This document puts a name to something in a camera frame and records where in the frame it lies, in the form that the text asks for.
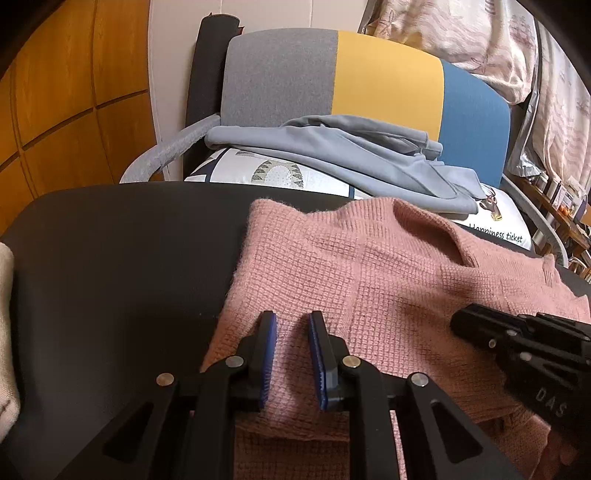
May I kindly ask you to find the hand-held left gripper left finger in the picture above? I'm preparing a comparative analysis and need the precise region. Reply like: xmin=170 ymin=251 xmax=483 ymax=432
xmin=55 ymin=310 xmax=279 ymax=480

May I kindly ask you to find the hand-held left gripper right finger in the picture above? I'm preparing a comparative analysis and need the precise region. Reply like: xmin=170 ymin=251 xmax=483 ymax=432
xmin=308 ymin=310 xmax=525 ymax=480

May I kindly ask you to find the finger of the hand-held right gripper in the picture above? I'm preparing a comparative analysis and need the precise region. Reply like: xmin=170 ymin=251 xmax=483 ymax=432
xmin=450 ymin=304 xmax=536 ymax=363

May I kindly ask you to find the pink knit sweater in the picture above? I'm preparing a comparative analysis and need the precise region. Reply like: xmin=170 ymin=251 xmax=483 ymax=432
xmin=199 ymin=198 xmax=591 ymax=480

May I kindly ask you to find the wooden desk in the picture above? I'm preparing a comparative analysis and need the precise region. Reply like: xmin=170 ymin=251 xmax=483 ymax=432
xmin=526 ymin=180 xmax=591 ymax=282

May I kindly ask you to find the assorted small desk clutter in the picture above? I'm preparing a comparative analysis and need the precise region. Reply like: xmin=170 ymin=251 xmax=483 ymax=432
xmin=531 ymin=173 xmax=591 ymax=282

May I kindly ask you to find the silver foil bag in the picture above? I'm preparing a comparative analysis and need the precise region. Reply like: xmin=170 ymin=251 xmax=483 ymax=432
xmin=505 ymin=88 xmax=542 ymax=177

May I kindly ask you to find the white printed cushion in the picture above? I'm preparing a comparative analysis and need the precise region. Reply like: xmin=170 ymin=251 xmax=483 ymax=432
xmin=184 ymin=147 xmax=536 ymax=252

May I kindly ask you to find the grey-blue hoodie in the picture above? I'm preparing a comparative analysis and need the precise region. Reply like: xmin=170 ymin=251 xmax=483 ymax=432
xmin=205 ymin=114 xmax=481 ymax=217

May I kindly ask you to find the beige floral curtain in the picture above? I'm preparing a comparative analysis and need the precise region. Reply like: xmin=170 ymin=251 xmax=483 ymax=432
xmin=522 ymin=23 xmax=591 ymax=190

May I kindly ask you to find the cream knit sweater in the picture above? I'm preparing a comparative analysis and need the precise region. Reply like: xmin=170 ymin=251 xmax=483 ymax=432
xmin=0 ymin=242 xmax=21 ymax=418

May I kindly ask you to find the grey yellow blue chair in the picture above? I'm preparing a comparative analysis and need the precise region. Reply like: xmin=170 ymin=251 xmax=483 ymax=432
xmin=119 ymin=28 xmax=568 ymax=268

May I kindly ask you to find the black rolled mat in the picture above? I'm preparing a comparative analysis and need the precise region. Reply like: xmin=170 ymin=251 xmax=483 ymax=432
xmin=187 ymin=13 xmax=243 ymax=132

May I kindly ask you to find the orange wooden wardrobe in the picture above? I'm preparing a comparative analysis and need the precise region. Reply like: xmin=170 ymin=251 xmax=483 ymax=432
xmin=0 ymin=0 xmax=155 ymax=232

